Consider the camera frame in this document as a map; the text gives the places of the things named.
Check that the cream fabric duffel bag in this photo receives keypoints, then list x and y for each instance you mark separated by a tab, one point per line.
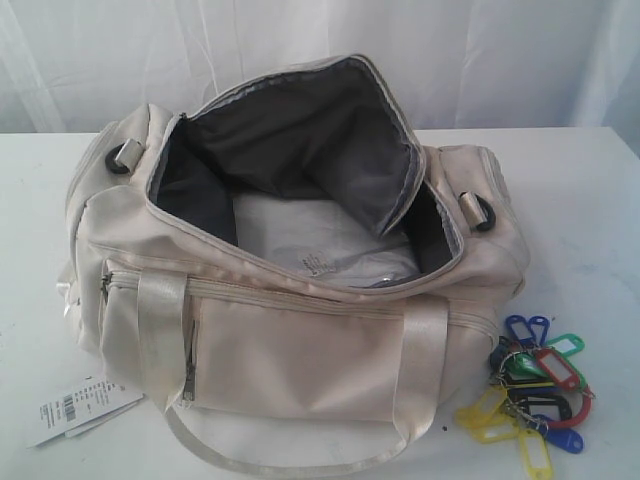
157	286

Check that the colourful key tag bunch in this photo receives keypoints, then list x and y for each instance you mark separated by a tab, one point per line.
536	395

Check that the white backdrop curtain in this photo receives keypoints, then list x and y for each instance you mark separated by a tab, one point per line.
72	66

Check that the white paper hang tag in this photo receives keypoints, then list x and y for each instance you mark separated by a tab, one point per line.
51	418

